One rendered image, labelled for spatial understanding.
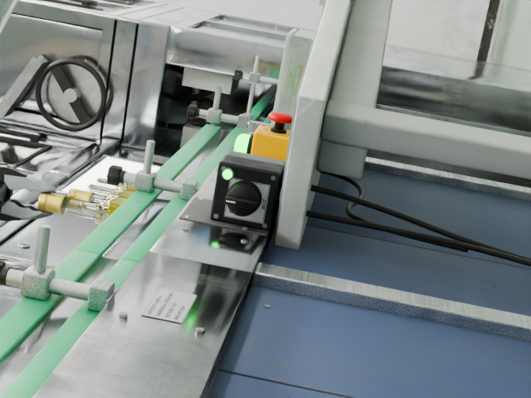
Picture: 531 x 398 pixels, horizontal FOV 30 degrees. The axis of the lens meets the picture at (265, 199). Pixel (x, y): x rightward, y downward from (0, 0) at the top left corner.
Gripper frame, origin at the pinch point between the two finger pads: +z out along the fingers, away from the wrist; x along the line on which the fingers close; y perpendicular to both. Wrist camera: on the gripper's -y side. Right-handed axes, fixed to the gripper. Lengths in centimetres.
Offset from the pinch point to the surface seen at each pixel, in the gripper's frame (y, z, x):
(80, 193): 4.7, 4.9, -1.3
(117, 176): -30.2, 19.2, -15.7
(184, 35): 115, 0, -19
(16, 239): 11.8, -8.6, 12.6
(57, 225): 25.2, -4.7, 12.8
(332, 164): -42, 49, -26
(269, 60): 115, 25, -17
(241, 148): -14.0, 34.5, -19.6
